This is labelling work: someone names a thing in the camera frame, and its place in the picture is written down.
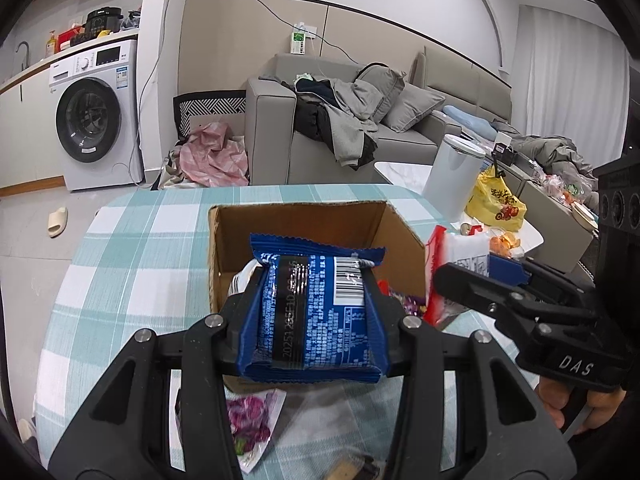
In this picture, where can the grey sofa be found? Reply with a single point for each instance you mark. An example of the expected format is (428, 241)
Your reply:
(280, 140)

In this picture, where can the brown pastry clear packet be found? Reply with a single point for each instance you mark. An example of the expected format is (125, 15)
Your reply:
(350, 470)

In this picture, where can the beige bowl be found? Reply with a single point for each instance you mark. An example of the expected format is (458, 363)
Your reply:
(584, 215)

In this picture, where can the dark jacket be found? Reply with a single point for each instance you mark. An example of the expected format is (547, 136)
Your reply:
(312, 120)

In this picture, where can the yellow bottle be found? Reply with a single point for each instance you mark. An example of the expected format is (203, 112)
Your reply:
(50, 45)

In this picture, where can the white packet red edge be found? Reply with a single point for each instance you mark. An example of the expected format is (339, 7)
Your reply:
(465, 247)

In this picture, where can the white washing machine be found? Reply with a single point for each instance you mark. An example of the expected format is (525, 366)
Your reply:
(95, 115)

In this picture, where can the white curtain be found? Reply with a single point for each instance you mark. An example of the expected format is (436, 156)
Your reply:
(570, 70)

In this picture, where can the red cookie packet pink cream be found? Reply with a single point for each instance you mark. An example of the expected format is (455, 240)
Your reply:
(386, 289)

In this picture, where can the white kitchen counter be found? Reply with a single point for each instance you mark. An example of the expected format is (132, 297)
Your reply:
(20, 130)

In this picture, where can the grey pillow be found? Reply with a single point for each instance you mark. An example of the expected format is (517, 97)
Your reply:
(412, 107)
(382, 90)

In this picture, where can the brown cardboard box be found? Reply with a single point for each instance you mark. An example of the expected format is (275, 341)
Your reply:
(300, 225)

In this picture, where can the grey jacket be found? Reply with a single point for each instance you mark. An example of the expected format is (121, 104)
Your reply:
(350, 125)

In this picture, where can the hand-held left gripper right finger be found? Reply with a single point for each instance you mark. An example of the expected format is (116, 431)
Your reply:
(380, 332)

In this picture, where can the tangerines in clear bag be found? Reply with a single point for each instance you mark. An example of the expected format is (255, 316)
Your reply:
(502, 246)

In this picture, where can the blue snack packet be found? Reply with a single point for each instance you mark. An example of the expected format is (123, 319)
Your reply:
(320, 320)

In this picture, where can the checked tablecloth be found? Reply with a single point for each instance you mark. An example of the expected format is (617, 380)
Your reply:
(140, 260)

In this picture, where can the person's right hand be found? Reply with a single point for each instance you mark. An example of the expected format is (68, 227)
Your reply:
(602, 405)

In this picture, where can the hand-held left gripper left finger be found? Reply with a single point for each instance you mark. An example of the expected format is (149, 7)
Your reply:
(247, 340)

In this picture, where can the tall white bin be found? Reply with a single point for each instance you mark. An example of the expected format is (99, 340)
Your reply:
(452, 180)

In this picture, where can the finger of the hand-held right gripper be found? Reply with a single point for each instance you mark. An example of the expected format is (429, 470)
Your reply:
(507, 266)
(470, 287)

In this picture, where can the black pressure cooker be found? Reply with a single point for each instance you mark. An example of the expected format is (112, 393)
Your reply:
(104, 22)

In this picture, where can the purple candy packet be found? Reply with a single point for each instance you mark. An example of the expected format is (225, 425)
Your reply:
(250, 410)
(412, 305)

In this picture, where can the pink crumpled cloth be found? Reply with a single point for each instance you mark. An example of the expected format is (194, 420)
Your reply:
(215, 155)

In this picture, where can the light blue cushion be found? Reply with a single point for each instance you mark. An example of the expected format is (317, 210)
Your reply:
(470, 119)

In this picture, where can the yellow plastic bag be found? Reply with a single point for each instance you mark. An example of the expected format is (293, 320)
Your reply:
(492, 205)

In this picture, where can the beige slipper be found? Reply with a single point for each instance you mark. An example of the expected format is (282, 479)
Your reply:
(57, 220)

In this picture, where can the red box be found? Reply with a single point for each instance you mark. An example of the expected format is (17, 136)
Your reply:
(72, 40)

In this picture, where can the small grey object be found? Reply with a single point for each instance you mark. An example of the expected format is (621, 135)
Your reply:
(472, 229)

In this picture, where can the white coffee table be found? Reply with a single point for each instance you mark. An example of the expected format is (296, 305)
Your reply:
(405, 172)

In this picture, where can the black faucet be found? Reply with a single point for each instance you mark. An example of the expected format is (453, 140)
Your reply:
(22, 52)

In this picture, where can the white green wall box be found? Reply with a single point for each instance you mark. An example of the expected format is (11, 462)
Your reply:
(300, 40)

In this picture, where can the grey padded blanket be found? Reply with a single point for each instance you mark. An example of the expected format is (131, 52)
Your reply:
(555, 160)

